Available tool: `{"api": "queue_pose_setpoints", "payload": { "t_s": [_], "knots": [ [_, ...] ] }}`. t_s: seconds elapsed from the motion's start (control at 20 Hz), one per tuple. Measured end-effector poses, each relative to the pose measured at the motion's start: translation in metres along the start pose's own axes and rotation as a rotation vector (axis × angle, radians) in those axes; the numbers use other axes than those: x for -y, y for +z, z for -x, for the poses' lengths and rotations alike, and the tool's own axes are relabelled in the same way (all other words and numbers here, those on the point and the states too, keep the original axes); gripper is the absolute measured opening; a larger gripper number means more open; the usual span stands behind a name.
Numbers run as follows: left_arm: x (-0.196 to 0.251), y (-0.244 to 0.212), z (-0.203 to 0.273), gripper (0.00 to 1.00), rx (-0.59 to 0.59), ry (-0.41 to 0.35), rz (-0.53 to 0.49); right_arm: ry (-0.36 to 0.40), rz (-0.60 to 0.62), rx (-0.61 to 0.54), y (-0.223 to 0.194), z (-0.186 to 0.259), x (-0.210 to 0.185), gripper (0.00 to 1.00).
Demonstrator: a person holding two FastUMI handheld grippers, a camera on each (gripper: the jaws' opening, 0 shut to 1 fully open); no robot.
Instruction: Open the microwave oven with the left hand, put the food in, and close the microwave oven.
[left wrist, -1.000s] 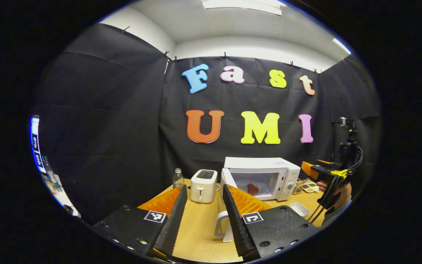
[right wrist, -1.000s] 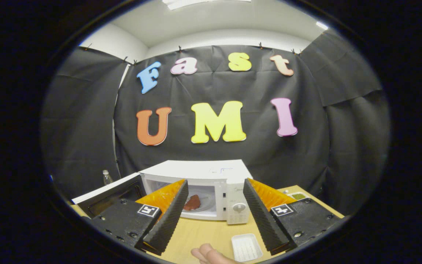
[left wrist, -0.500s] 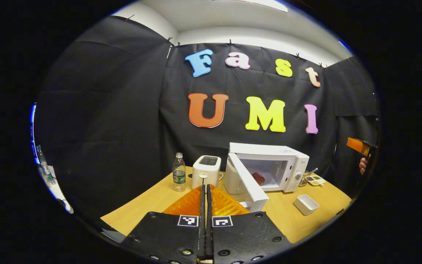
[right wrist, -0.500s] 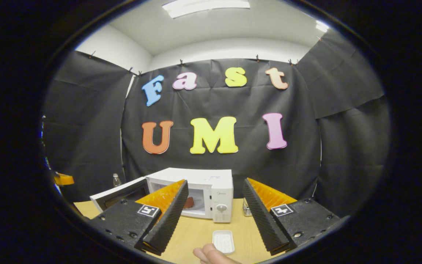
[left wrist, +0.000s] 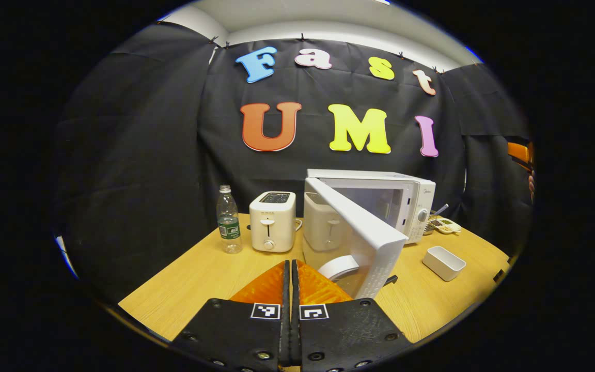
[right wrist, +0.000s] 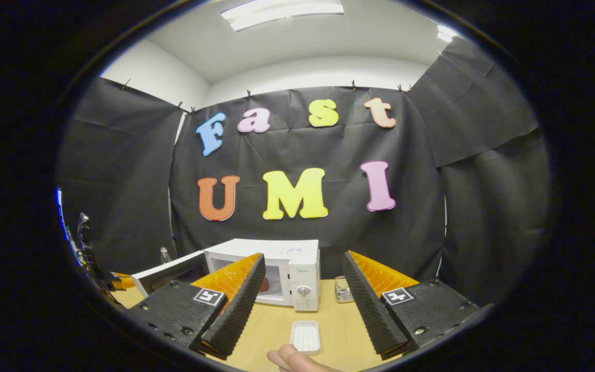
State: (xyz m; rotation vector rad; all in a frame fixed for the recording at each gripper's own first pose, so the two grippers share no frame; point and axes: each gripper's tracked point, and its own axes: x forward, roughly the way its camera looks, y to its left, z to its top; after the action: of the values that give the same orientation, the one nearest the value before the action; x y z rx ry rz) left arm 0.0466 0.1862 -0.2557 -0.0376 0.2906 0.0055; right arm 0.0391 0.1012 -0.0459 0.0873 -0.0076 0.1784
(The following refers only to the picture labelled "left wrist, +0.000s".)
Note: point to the white divided dish with beans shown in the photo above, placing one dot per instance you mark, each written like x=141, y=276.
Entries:
x=446, y=226

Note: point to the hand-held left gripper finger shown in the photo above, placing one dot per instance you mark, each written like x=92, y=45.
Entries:
x=296, y=330
x=286, y=330

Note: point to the white microwave oven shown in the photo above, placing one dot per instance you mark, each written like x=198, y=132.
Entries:
x=375, y=243

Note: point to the black backdrop cloth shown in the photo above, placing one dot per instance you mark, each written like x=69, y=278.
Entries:
x=132, y=155

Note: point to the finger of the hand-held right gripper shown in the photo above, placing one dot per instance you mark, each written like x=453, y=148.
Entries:
x=518, y=152

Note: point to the white toaster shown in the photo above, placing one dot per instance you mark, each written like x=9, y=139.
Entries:
x=272, y=222

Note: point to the white rectangular dish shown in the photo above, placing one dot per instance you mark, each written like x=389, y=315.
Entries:
x=443, y=262

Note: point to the clear plastic water bottle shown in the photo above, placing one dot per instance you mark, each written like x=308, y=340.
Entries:
x=229, y=222

